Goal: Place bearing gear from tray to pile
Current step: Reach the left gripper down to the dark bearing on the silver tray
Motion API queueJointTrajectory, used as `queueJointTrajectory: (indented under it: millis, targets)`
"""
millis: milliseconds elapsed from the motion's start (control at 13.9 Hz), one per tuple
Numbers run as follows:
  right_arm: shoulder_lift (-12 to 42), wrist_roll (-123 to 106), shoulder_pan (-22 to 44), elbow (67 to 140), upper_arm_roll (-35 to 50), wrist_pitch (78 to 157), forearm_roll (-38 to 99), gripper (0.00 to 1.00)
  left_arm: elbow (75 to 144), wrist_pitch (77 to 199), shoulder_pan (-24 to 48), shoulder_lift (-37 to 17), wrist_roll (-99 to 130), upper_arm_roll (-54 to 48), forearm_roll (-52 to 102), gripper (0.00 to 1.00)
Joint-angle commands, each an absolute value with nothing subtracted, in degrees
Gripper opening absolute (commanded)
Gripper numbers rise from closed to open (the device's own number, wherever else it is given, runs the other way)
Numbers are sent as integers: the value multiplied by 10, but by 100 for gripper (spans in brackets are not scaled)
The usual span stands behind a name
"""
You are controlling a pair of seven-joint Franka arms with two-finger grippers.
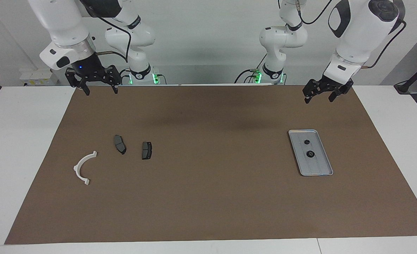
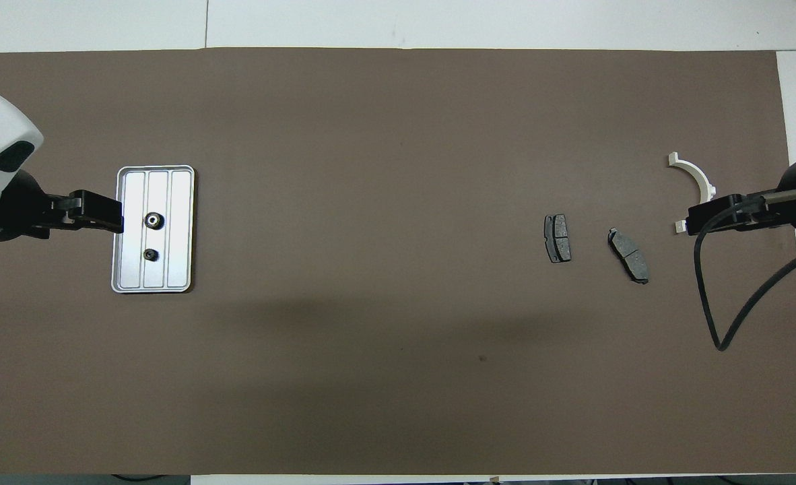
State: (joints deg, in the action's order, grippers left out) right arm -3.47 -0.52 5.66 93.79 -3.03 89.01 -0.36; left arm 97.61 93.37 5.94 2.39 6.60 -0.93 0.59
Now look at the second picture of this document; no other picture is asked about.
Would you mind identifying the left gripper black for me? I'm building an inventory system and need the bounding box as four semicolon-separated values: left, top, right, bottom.
0;168;125;242

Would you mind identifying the long grey brake pad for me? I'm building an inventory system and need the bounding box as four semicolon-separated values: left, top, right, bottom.
607;228;650;285

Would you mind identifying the short dark brake pad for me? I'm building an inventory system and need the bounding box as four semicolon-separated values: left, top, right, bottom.
544;214;572;263

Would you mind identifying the white semicircular bracket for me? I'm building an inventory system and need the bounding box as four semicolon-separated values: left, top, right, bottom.
667;152;717;235

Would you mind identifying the silver metal tray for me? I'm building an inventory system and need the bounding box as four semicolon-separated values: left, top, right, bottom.
110;165;196;294

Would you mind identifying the brown table mat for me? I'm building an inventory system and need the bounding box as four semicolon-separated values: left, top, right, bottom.
0;47;796;476

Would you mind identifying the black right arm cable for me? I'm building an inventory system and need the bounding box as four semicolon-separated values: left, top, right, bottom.
693;192;796;352

